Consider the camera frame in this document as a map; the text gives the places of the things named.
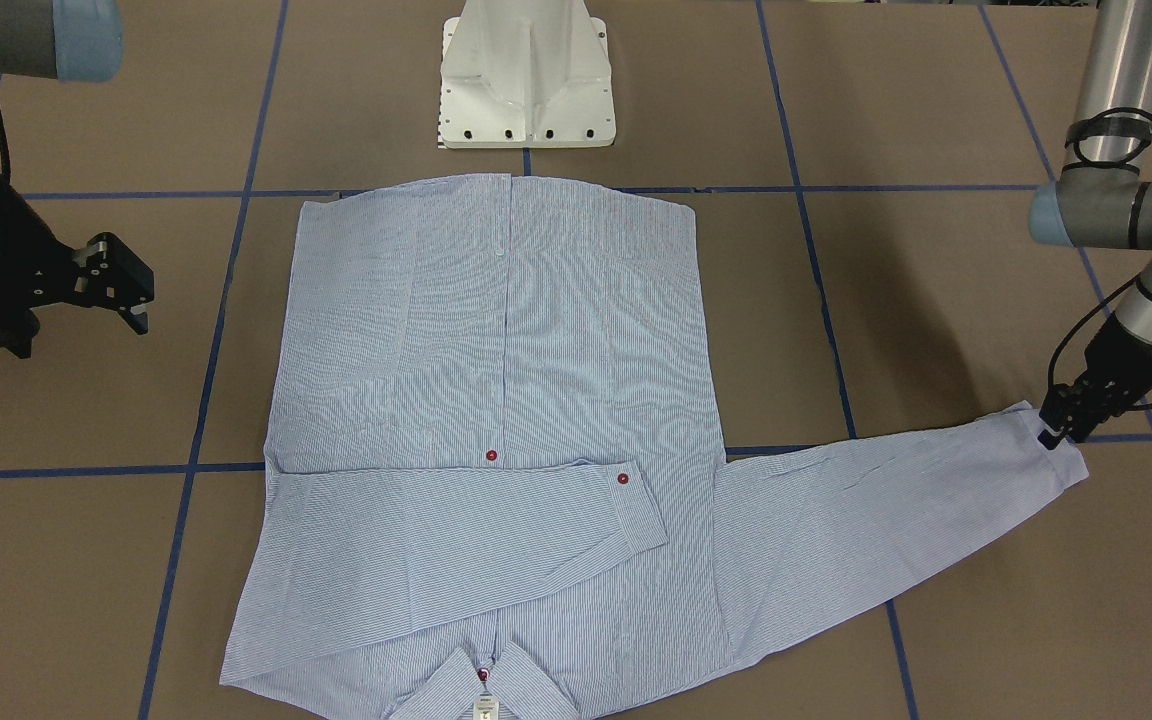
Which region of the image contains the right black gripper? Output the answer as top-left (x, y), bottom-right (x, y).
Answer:
top-left (0, 190), bottom-right (156, 336)

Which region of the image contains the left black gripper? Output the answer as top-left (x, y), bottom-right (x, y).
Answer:
top-left (1037, 318), bottom-right (1152, 450)

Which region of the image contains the light blue striped shirt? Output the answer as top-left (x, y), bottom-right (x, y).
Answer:
top-left (219, 174), bottom-right (1087, 719)

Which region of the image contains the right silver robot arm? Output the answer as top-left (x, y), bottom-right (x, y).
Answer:
top-left (0, 1), bottom-right (156, 354)

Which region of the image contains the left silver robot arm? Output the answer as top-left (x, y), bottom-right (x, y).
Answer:
top-left (1029, 1), bottom-right (1152, 450)

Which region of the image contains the brown paper table mat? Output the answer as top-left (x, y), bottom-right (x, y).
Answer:
top-left (0, 1), bottom-right (1152, 719)

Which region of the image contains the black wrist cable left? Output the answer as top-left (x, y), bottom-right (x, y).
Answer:
top-left (1046, 105), bottom-right (1152, 401)

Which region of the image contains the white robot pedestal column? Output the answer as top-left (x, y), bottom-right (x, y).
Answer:
top-left (435, 1), bottom-right (617, 150)

